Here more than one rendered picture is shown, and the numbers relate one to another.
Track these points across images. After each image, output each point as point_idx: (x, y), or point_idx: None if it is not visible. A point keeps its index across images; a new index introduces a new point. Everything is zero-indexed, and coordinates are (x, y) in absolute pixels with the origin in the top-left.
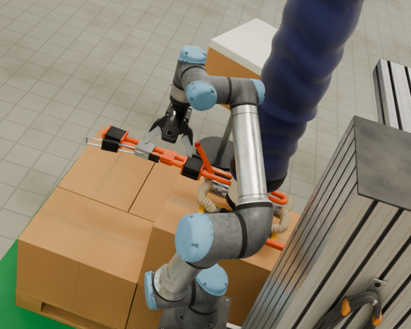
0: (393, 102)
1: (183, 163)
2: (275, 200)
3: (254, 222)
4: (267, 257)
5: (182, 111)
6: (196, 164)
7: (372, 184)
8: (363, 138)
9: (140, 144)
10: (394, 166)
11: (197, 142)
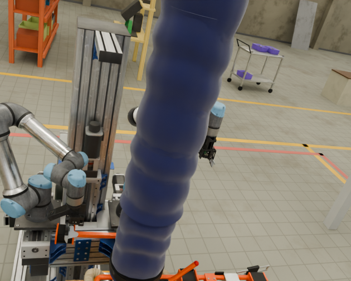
0: (113, 38)
1: (195, 269)
2: (106, 274)
3: (137, 106)
4: None
5: None
6: (186, 277)
7: (120, 25)
8: (125, 32)
9: (235, 277)
10: (112, 27)
11: (197, 261)
